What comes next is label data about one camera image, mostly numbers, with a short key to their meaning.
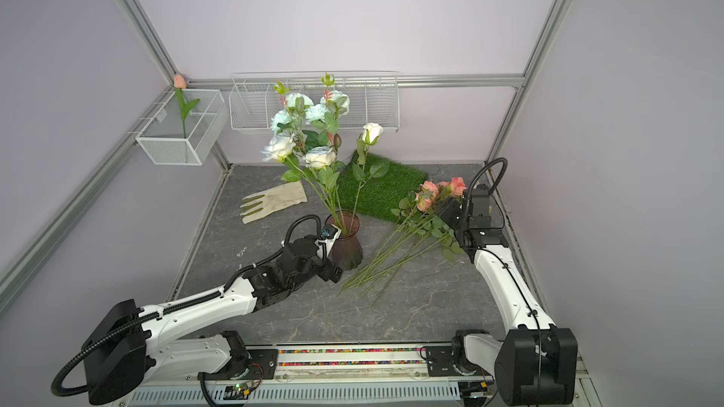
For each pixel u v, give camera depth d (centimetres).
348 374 73
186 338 48
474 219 62
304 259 60
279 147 64
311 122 70
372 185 77
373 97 97
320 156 67
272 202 108
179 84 89
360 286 86
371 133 71
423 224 95
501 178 67
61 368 37
